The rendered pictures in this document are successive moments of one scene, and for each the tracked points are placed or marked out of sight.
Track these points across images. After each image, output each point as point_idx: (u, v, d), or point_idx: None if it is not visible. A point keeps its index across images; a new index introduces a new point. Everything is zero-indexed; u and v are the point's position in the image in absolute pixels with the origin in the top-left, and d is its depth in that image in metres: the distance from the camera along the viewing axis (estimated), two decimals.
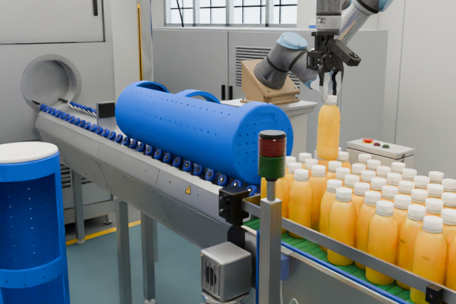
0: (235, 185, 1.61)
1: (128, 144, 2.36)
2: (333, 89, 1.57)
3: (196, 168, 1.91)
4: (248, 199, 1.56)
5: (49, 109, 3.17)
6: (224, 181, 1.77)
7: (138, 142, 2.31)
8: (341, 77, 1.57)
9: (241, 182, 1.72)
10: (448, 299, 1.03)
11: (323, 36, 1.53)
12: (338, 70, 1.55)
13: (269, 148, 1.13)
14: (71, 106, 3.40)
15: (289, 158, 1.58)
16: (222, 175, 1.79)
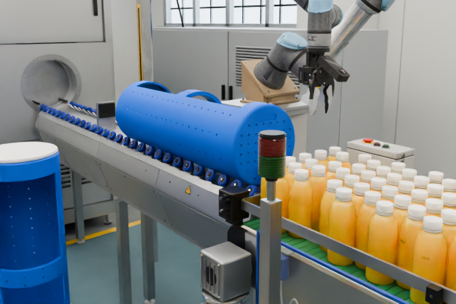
0: (235, 185, 1.61)
1: (127, 144, 2.36)
2: (325, 102, 1.66)
3: (197, 167, 1.91)
4: (248, 199, 1.56)
5: (49, 109, 3.17)
6: (223, 182, 1.77)
7: (138, 143, 2.31)
8: (332, 90, 1.65)
9: (241, 184, 1.71)
10: (448, 299, 1.03)
11: (314, 53, 1.61)
12: (329, 85, 1.64)
13: (269, 148, 1.13)
14: (71, 106, 3.40)
15: (289, 158, 1.58)
16: (223, 174, 1.79)
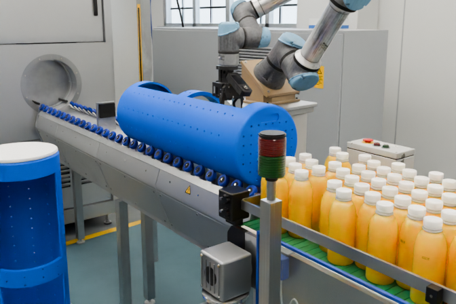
0: (235, 185, 1.61)
1: (126, 145, 2.36)
2: None
3: (198, 166, 1.91)
4: (248, 199, 1.56)
5: (49, 109, 3.17)
6: (221, 184, 1.77)
7: (137, 145, 2.30)
8: (241, 103, 1.88)
9: (240, 187, 1.71)
10: (448, 299, 1.03)
11: (224, 70, 1.84)
12: (238, 98, 1.87)
13: (269, 148, 1.13)
14: (71, 106, 3.40)
15: (289, 158, 1.58)
16: (224, 175, 1.78)
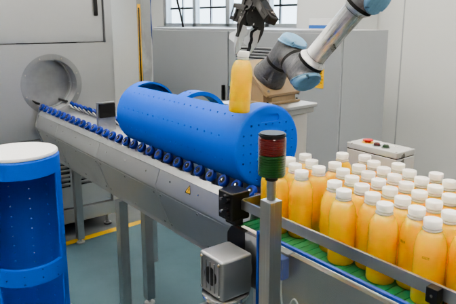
0: (235, 185, 1.61)
1: (126, 145, 2.36)
2: (248, 45, 1.61)
3: (198, 166, 1.91)
4: (248, 199, 1.56)
5: (49, 109, 3.17)
6: (221, 184, 1.77)
7: (137, 145, 2.30)
8: (259, 36, 1.61)
9: (240, 187, 1.71)
10: (448, 299, 1.03)
11: None
12: (258, 28, 1.60)
13: (269, 148, 1.13)
14: (71, 106, 3.40)
15: (289, 158, 1.58)
16: (224, 175, 1.78)
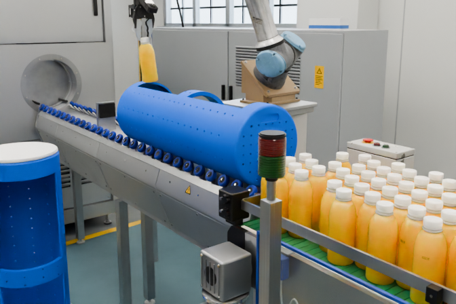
0: (235, 185, 1.61)
1: (126, 145, 2.36)
2: (146, 31, 2.23)
3: (198, 166, 1.91)
4: (248, 199, 1.56)
5: (49, 109, 3.17)
6: (221, 184, 1.77)
7: (137, 145, 2.30)
8: (153, 23, 2.23)
9: (240, 187, 1.71)
10: (448, 299, 1.03)
11: None
12: (149, 18, 2.22)
13: (269, 148, 1.13)
14: (71, 106, 3.40)
15: (289, 158, 1.58)
16: (224, 175, 1.78)
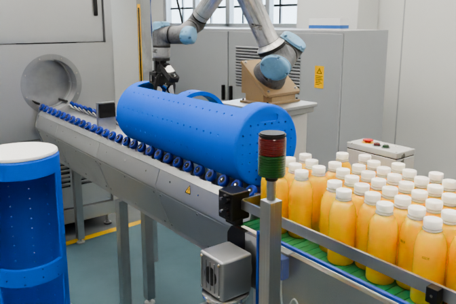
0: (235, 185, 1.61)
1: (127, 145, 2.36)
2: None
3: (197, 166, 1.91)
4: (248, 199, 1.56)
5: (49, 109, 3.17)
6: (222, 184, 1.77)
7: (137, 144, 2.30)
8: (174, 89, 2.25)
9: (241, 186, 1.71)
10: (448, 299, 1.03)
11: (158, 62, 2.22)
12: (170, 85, 2.24)
13: (269, 148, 1.13)
14: (71, 106, 3.40)
15: (289, 158, 1.58)
16: (224, 175, 1.78)
